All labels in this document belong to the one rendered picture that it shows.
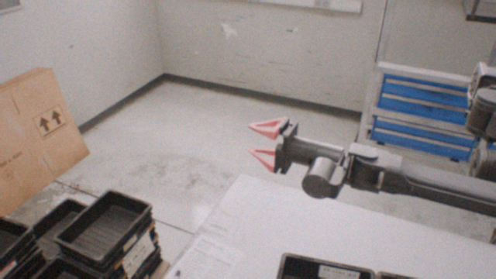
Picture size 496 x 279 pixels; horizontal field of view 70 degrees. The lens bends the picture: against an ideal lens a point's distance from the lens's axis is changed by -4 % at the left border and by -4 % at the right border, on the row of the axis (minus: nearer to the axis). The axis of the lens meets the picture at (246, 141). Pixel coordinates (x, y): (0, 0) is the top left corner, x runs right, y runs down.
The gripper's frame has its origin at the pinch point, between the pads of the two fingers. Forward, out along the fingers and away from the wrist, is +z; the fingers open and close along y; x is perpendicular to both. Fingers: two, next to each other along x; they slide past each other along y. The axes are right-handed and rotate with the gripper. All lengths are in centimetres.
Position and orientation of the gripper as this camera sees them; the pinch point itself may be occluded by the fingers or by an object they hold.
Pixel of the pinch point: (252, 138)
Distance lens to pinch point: 79.8
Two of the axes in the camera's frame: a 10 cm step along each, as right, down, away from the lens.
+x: 4.2, -5.1, 7.5
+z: -9.1, -2.4, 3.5
